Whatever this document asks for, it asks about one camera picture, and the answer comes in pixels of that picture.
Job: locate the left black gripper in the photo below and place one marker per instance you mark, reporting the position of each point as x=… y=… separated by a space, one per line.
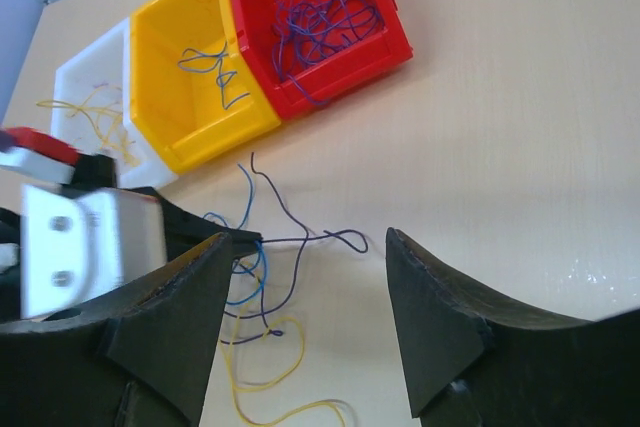
x=10 y=264

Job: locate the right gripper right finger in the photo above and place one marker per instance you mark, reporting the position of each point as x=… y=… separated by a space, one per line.
x=473 y=356

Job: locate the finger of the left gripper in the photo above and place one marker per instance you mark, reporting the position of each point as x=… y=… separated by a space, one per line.
x=184 y=230

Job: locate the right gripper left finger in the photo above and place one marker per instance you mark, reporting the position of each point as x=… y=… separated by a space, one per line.
x=140 y=355

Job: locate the yellow plastic bin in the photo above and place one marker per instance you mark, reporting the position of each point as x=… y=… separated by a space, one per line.
x=193 y=96

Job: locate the white plastic bin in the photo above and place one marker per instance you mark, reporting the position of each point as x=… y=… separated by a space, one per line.
x=90 y=110

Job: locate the red plastic bin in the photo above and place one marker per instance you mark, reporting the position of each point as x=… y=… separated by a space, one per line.
x=305 y=53

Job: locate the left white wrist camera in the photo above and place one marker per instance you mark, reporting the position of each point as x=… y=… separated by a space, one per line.
x=81 y=235

